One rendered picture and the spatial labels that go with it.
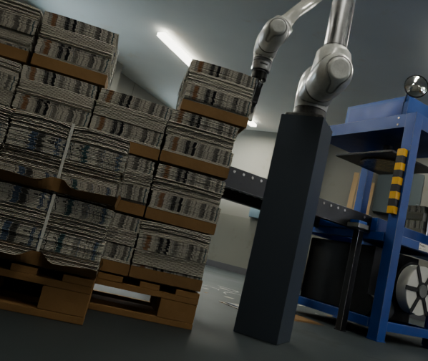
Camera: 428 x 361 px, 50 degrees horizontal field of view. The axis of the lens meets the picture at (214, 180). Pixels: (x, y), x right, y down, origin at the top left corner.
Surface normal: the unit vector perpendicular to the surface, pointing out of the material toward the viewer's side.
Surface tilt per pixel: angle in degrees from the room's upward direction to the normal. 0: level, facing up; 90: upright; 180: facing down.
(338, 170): 90
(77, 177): 90
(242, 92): 90
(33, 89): 90
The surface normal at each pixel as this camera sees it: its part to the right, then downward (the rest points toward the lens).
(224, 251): -0.42, -0.24
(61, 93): 0.22, -0.10
